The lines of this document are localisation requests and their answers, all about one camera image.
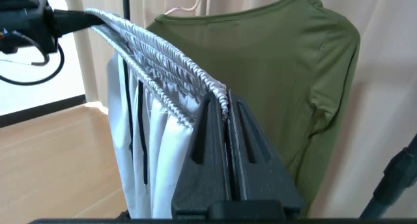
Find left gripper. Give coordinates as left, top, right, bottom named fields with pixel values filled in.
left=0, top=0, right=59, bottom=55

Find black cable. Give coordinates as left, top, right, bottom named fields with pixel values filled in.
left=0, top=43, right=65, bottom=87

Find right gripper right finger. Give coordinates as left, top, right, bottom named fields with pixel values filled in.
left=227, top=90, right=305, bottom=218

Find pale grey shorts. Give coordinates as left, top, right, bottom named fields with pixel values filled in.
left=85, top=8, right=229, bottom=219

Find green long-sleeved shirt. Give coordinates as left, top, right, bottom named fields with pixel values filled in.
left=146, top=0, right=361, bottom=217

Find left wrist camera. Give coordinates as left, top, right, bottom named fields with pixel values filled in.
left=0, top=0, right=40, bottom=10

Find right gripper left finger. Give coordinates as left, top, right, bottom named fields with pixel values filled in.
left=171, top=92, right=233, bottom=218

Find black clothes rack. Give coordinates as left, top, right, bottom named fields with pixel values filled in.
left=122, top=0, right=417, bottom=219

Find pink clothes hanger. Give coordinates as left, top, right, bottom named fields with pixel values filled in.
left=164, top=0, right=216, bottom=16

